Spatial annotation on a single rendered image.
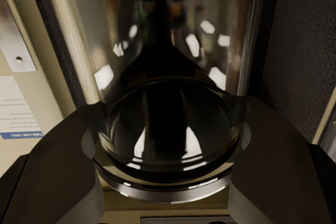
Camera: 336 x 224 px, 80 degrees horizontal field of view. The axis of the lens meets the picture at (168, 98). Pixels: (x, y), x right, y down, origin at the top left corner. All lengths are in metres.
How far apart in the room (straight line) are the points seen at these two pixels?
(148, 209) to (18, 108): 0.72
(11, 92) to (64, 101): 0.63
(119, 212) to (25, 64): 0.19
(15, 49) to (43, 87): 0.04
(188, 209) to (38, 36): 0.25
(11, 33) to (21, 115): 0.73
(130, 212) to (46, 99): 0.16
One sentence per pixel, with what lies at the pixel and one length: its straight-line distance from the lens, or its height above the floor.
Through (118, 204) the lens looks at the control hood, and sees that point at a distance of 0.29.
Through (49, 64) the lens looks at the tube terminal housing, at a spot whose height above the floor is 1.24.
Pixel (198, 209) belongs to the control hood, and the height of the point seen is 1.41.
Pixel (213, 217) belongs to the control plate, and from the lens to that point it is 0.28.
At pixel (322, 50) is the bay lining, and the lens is 0.24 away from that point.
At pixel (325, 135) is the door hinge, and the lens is 0.27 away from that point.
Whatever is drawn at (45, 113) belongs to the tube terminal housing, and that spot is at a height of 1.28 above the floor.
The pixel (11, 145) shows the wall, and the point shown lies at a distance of 1.08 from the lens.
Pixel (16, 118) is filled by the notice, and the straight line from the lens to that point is 0.95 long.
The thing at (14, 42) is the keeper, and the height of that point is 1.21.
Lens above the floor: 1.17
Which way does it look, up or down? 32 degrees up
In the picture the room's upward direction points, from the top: 175 degrees clockwise
